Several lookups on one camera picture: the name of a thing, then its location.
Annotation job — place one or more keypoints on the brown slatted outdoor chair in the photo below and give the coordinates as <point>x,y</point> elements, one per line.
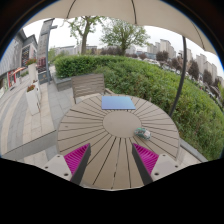
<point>88,85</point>

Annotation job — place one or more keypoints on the distant apartment buildings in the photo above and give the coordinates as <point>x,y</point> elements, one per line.
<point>203,65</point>

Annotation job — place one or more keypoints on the dark curved parasol pole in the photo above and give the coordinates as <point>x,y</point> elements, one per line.
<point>180,76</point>

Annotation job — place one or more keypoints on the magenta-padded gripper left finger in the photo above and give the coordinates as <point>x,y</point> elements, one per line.
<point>60,165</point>

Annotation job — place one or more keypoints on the tall white flower planter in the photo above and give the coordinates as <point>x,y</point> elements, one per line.
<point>32,71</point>

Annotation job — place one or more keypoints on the blue square mouse pad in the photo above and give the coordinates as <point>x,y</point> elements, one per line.
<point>118,102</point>

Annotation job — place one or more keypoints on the round-crowned green tree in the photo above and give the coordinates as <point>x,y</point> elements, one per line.
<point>125,33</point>

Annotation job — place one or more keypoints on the bare-trunked leaning tree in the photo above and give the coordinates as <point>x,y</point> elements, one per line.
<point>84,36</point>

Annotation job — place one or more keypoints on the low white flower planter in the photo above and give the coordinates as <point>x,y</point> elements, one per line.
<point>32,100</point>

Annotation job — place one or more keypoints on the grey sign pillar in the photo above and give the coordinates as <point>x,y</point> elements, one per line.
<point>43,50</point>

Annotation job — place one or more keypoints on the beige parasol canopy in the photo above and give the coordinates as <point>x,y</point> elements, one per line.
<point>110,10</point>

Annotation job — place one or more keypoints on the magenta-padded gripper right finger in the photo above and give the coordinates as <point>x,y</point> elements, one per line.
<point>164,165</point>

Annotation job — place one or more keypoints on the grey shopfront building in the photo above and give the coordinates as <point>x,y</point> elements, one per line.
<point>15,56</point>

